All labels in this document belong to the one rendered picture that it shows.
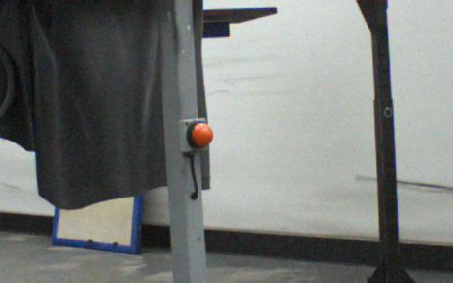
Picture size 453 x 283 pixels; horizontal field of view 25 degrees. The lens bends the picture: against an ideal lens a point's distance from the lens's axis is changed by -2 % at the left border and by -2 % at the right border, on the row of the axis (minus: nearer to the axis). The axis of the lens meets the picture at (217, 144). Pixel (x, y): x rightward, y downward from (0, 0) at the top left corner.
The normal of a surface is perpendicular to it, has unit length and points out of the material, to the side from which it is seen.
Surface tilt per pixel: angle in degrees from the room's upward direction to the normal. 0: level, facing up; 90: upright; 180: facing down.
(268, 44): 90
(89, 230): 77
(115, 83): 93
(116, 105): 91
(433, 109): 90
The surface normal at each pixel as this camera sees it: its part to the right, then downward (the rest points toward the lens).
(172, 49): -0.69, 0.07
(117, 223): -0.70, -0.14
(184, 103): 0.72, 0.00
